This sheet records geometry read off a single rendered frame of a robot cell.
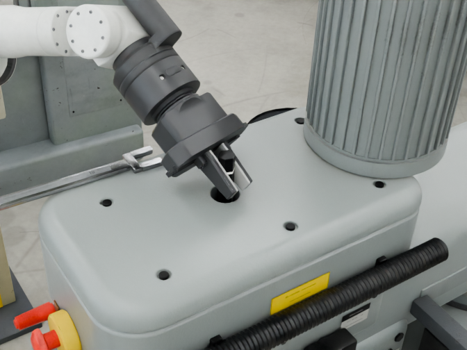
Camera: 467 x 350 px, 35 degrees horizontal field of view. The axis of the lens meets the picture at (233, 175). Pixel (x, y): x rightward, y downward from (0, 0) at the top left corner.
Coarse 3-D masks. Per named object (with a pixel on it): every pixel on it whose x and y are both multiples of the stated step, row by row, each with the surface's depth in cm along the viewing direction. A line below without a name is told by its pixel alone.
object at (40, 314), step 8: (48, 304) 101; (24, 312) 101; (32, 312) 100; (40, 312) 101; (48, 312) 101; (16, 320) 100; (24, 320) 100; (32, 320) 100; (40, 320) 101; (16, 328) 100
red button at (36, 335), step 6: (36, 330) 89; (54, 330) 91; (36, 336) 89; (42, 336) 89; (48, 336) 90; (54, 336) 90; (36, 342) 88; (42, 342) 88; (48, 342) 89; (54, 342) 90; (36, 348) 88; (42, 348) 88; (48, 348) 89; (54, 348) 90
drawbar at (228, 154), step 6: (228, 150) 91; (222, 156) 90; (228, 156) 90; (234, 156) 90; (222, 162) 90; (228, 162) 90; (234, 162) 91; (228, 168) 90; (228, 174) 91; (222, 198) 93
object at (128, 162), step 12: (132, 156) 98; (96, 168) 96; (108, 168) 96; (120, 168) 96; (132, 168) 96; (144, 168) 96; (60, 180) 93; (72, 180) 94; (84, 180) 94; (96, 180) 95; (24, 192) 91; (36, 192) 91; (48, 192) 92; (0, 204) 89; (12, 204) 90
